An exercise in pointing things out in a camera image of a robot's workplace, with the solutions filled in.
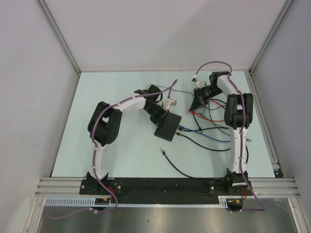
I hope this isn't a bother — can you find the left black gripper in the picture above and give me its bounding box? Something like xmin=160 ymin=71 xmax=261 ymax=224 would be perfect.
xmin=143 ymin=103 xmax=169 ymax=130

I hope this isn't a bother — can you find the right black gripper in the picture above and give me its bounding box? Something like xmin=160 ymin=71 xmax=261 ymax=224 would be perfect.
xmin=190 ymin=86 xmax=224 ymax=112

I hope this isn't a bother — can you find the black network switch box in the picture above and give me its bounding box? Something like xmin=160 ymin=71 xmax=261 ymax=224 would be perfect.
xmin=154 ymin=113 xmax=182 ymax=142

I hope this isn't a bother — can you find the red ethernet cable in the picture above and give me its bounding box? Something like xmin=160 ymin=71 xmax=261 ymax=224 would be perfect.
xmin=189 ymin=98 xmax=229 ymax=123

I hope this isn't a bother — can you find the thin black power cable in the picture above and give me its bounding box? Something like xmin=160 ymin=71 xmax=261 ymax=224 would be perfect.
xmin=147 ymin=84 xmax=202 ymax=133

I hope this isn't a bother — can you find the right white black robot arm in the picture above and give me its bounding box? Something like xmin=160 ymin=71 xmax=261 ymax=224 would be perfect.
xmin=189 ymin=71 xmax=253 ymax=195

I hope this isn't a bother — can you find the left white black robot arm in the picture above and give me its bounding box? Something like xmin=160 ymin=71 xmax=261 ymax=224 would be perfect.
xmin=86 ymin=85 xmax=170 ymax=194

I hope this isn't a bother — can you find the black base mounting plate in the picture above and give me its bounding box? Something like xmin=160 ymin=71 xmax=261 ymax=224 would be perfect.
xmin=79 ymin=176 xmax=252 ymax=205

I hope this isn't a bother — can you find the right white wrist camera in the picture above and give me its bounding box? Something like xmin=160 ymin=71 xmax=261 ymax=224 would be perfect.
xmin=191 ymin=76 xmax=202 ymax=89

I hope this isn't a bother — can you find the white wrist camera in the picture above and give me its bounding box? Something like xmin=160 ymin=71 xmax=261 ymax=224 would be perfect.
xmin=163 ymin=98 xmax=177 ymax=110
xmin=191 ymin=76 xmax=202 ymax=89

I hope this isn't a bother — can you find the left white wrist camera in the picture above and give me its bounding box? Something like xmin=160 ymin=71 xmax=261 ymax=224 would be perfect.
xmin=163 ymin=98 xmax=177 ymax=110

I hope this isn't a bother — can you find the blue ethernet cable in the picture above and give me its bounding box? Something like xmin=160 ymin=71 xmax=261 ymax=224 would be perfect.
xmin=177 ymin=125 xmax=230 ymax=143

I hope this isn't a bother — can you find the black ethernet cable teal boot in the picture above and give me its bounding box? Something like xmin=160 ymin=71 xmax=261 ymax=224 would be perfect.
xmin=175 ymin=133 xmax=230 ymax=152

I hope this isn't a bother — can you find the loose black ethernet cable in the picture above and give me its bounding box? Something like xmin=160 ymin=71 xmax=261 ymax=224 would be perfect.
xmin=159 ymin=147 xmax=250 ymax=179

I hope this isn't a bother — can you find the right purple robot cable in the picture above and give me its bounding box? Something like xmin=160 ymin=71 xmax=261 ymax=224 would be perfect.
xmin=194 ymin=61 xmax=267 ymax=214

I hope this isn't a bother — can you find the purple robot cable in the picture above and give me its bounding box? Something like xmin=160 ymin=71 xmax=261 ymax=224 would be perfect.
xmin=46 ymin=79 xmax=178 ymax=219
xmin=194 ymin=61 xmax=267 ymax=214

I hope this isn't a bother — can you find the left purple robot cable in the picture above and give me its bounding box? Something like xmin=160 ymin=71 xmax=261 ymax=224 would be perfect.
xmin=46 ymin=79 xmax=178 ymax=219

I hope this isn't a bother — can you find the aluminium frame rail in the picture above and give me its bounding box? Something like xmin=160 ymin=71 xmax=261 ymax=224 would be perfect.
xmin=35 ymin=177 xmax=83 ymax=197

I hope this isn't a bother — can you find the white slotted cable duct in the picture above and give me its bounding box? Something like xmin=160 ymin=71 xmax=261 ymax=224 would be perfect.
xmin=45 ymin=197 xmax=227 ymax=208

